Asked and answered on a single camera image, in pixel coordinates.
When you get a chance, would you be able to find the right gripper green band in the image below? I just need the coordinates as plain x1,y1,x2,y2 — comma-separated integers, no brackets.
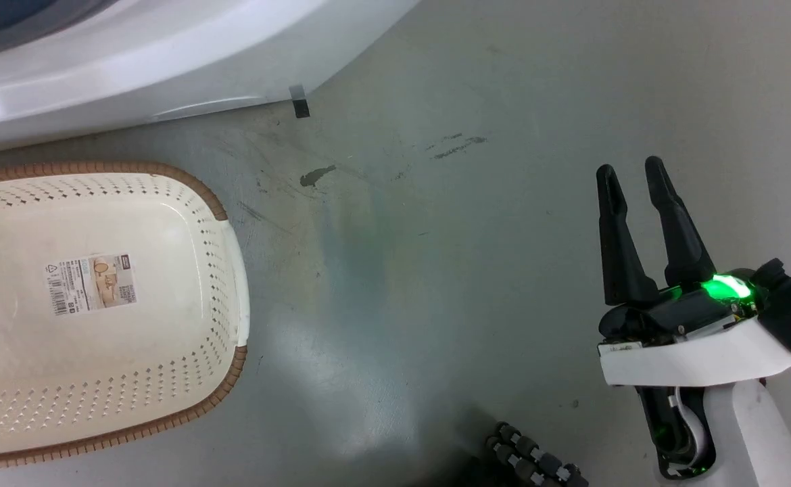
596,156,791,388

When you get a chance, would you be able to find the white washing machine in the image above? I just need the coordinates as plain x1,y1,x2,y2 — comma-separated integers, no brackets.
0,0,423,158

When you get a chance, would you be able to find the cream perforated laundry basket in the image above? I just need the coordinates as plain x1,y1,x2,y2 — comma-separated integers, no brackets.
0,161,251,472

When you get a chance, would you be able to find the product label sticker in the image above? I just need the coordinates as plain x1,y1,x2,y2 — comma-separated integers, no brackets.
45,253,139,317

